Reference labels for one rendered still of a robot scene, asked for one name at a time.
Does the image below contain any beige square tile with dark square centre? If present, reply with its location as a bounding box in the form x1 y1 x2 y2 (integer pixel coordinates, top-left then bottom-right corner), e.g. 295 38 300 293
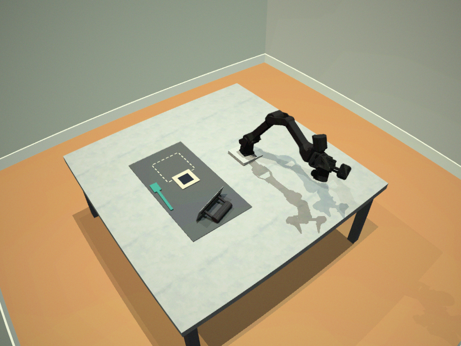
172 169 200 189

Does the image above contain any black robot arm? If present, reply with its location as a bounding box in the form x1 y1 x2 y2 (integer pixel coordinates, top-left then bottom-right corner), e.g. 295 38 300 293
239 110 330 183

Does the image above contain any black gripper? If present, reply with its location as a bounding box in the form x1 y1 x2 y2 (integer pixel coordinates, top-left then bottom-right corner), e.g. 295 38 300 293
308 152 351 181

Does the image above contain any dark grey flat mat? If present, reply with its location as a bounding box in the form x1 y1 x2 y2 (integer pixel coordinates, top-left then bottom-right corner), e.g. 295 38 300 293
129 141 252 242

